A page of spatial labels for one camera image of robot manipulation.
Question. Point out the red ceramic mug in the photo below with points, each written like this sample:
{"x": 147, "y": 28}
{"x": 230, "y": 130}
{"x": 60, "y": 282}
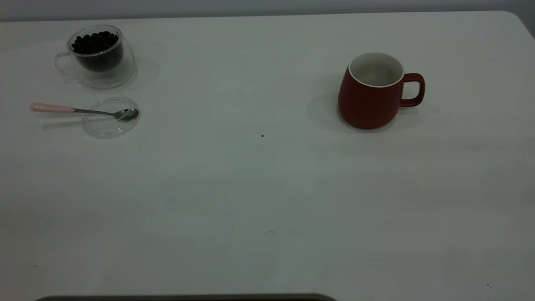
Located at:
{"x": 368, "y": 104}

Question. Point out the pile of coffee beans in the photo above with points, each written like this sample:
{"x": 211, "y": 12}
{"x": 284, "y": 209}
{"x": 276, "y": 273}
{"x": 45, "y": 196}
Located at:
{"x": 95, "y": 42}

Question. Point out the clear glass saucer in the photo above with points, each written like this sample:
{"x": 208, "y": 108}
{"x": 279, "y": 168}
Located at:
{"x": 104, "y": 128}

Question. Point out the clear double-wall glass cup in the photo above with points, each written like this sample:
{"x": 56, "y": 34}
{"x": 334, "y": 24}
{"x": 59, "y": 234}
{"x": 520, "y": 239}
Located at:
{"x": 128, "y": 62}

